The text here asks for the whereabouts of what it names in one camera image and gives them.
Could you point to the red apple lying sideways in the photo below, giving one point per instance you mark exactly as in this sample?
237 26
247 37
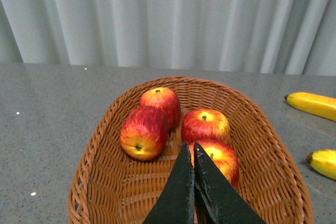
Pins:
144 133

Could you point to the small yellow banana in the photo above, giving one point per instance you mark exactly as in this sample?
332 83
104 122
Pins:
315 104

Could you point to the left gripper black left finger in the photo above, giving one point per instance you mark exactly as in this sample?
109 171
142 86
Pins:
176 203

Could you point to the left brown wicker basket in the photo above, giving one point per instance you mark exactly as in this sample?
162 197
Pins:
111 187

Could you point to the red apple back of basket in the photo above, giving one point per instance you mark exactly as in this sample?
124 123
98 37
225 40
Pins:
166 100

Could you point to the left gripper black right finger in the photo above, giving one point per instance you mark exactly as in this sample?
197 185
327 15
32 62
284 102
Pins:
216 200

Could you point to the large yellow banana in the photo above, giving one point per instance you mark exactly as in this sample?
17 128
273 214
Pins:
323 162

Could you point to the red yellow apple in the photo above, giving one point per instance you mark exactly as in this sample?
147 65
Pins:
224 157
205 123

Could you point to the grey pleated curtain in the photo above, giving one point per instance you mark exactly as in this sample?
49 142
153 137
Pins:
266 36

